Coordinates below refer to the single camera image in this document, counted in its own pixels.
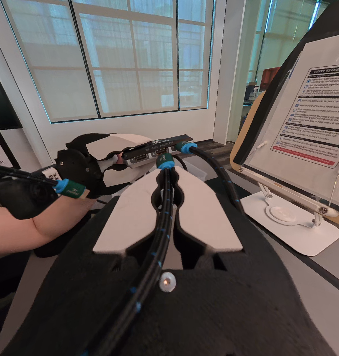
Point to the person's left forearm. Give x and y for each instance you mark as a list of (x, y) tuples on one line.
[(32, 231)]

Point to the large grid window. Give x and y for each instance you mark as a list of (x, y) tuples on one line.
[(115, 55)]

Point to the clear plastic storage box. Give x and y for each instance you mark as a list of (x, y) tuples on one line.
[(197, 174)]

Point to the red box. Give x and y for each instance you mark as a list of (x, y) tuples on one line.
[(270, 77)]

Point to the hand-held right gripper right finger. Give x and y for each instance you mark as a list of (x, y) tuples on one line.
[(208, 220)]

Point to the instruction sheet in clear holder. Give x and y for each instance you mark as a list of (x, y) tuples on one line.
[(310, 111)]

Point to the black wall screen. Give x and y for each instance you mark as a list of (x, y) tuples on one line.
[(2, 106)]

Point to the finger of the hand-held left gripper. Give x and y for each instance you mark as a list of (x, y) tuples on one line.
[(115, 144), (121, 177)]

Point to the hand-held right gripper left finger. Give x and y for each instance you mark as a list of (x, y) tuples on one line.
[(121, 220)]

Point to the white sign stand base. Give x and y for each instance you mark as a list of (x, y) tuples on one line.
[(310, 236)]

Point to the glass partition window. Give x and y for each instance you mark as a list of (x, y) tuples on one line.
[(283, 34)]

